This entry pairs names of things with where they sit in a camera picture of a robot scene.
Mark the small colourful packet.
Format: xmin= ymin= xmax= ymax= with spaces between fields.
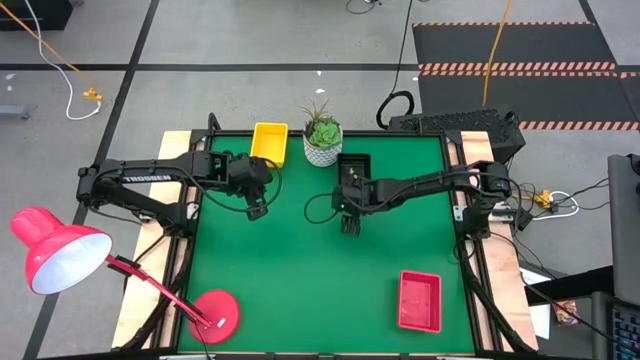
xmin=552 ymin=298 xmax=581 ymax=327

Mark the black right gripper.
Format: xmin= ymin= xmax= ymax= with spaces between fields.
xmin=331 ymin=167 xmax=375 ymax=217

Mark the black hazard-striped floor mat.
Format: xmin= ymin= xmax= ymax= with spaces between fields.
xmin=411 ymin=20 xmax=640 ymax=133

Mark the white power cable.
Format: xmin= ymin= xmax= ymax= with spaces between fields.
xmin=531 ymin=190 xmax=581 ymax=222

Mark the wooden side board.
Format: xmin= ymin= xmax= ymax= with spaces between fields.
xmin=110 ymin=130 xmax=211 ymax=351
xmin=458 ymin=130 xmax=540 ymax=352

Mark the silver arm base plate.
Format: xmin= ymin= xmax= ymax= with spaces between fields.
xmin=452 ymin=203 xmax=521 ymax=222

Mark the yellow extension cord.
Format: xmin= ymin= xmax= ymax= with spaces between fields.
xmin=0 ymin=2 xmax=105 ymax=103

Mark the green succulent plant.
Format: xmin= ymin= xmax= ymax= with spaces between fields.
xmin=298 ymin=98 xmax=344 ymax=151

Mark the black hanging cable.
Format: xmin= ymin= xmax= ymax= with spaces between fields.
xmin=375 ymin=0 xmax=417 ymax=131

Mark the red desk lamp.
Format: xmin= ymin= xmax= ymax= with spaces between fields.
xmin=9 ymin=206 xmax=242 ymax=346

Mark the white floor cable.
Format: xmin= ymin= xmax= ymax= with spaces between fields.
xmin=22 ymin=0 xmax=104 ymax=122

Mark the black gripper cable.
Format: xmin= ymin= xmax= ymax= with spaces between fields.
xmin=303 ymin=192 xmax=342 ymax=226
xmin=194 ymin=169 xmax=284 ymax=214

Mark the black side desk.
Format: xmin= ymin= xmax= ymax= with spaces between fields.
xmin=524 ymin=264 xmax=616 ymax=360

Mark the orange-yellow hanging cable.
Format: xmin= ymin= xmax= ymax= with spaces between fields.
xmin=481 ymin=0 xmax=514 ymax=108

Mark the white patterned plant pot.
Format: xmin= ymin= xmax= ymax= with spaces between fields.
xmin=302 ymin=130 xmax=344 ymax=169

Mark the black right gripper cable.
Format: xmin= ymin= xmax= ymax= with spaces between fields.
xmin=303 ymin=192 xmax=342 ymax=226

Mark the black aluminium table frame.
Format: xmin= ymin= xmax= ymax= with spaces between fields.
xmin=149 ymin=128 xmax=494 ymax=360

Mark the white paper sheet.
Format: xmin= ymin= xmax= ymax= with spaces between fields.
xmin=518 ymin=267 xmax=552 ymax=341

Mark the dark monitor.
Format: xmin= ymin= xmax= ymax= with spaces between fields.
xmin=607 ymin=153 xmax=640 ymax=307

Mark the grey floor object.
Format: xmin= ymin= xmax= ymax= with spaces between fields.
xmin=0 ymin=103 xmax=39 ymax=121

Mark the black coiled floor cable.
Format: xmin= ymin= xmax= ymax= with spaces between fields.
xmin=345 ymin=0 xmax=381 ymax=15

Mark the red plastic basket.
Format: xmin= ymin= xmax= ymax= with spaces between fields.
xmin=397 ymin=269 xmax=444 ymax=335

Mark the black power adapter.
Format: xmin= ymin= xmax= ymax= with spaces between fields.
xmin=509 ymin=207 xmax=534 ymax=232

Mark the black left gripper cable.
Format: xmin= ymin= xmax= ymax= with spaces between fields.
xmin=194 ymin=169 xmax=284 ymax=214

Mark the black floor box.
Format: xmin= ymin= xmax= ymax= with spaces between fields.
xmin=0 ymin=0 xmax=75 ymax=32

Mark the black keyboard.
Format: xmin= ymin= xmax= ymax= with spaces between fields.
xmin=610 ymin=305 xmax=640 ymax=360

